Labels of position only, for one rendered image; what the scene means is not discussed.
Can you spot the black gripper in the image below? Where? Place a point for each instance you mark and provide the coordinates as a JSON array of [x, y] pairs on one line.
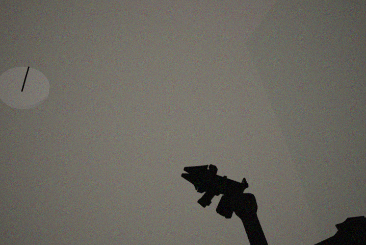
[[202, 177]]

